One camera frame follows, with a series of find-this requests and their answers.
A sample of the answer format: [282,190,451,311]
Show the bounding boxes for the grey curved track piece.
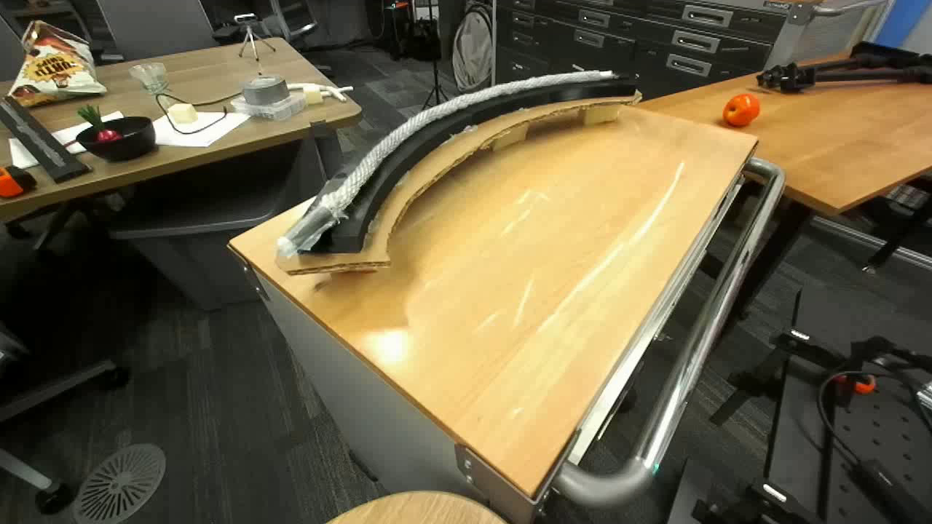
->
[275,66,623,261]

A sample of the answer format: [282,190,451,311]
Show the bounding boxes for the long curved black tray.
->
[281,90,648,280]

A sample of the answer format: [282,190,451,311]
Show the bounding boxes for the grey metal cart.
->
[228,158,791,524]

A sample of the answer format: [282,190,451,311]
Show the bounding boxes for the white round fan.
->
[450,4,495,66]

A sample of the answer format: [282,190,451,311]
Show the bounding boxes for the white power adapter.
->
[288,81,358,106]

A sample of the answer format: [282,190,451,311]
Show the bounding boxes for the round wooden stool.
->
[330,488,507,524]

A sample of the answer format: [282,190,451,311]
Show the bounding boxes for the grey tape roll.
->
[242,75,293,114]

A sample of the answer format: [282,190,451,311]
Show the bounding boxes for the dark drawer cabinet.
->
[492,0,810,100]

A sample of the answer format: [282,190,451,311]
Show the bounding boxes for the white paper sheet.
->
[153,108,256,152]

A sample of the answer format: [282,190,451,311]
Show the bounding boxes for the orange fruit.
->
[719,90,766,132]

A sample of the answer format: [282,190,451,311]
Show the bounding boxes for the small silver tripod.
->
[230,10,281,66]

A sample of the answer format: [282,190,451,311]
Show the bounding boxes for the small cream round object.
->
[167,100,205,127]

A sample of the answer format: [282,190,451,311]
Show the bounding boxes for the black bowl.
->
[77,114,159,164]

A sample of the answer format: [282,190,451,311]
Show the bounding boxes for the round perforated disc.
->
[70,442,169,524]

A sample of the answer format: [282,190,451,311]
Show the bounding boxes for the orange clamp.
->
[834,372,884,398]

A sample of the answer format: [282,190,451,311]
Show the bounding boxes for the black tripod lying flat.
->
[756,40,932,97]

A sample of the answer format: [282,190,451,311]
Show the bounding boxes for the grey plastic bin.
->
[766,0,888,69]

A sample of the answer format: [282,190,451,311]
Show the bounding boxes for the black office chair base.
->
[0,318,134,518]

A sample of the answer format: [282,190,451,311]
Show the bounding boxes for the black flat bar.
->
[0,97,90,183]

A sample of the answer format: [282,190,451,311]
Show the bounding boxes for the chip bag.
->
[7,20,111,108]

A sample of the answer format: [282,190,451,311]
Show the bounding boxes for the small orange object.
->
[0,170,38,200]

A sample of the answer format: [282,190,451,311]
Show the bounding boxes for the silver cart handle bar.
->
[555,158,791,513]

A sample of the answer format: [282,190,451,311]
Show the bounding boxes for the black camera stand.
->
[694,289,932,524]

